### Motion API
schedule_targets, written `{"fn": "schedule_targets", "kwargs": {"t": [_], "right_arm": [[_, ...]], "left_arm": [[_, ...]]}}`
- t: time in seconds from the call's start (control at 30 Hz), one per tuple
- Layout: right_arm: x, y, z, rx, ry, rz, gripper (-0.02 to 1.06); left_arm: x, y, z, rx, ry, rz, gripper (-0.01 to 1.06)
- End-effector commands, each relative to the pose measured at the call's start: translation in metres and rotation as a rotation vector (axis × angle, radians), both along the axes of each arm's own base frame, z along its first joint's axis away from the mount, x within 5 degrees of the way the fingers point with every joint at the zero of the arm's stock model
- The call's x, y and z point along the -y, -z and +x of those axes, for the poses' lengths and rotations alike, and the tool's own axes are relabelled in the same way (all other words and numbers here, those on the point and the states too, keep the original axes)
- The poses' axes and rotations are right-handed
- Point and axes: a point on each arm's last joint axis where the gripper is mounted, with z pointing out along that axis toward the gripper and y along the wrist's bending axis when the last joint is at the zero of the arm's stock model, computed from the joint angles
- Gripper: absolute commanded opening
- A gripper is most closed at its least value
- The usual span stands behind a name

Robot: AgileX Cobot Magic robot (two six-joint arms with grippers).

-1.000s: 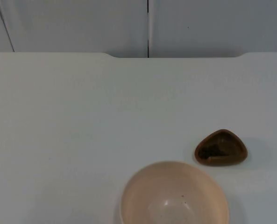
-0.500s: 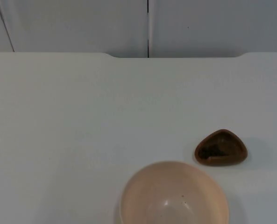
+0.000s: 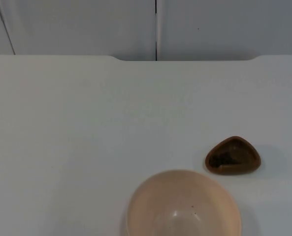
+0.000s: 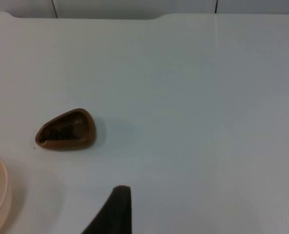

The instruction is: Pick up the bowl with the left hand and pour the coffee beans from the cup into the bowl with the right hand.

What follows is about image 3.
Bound pale wooden bowl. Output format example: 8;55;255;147
123;169;242;236

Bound coffee beans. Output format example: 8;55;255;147
209;149;233;169

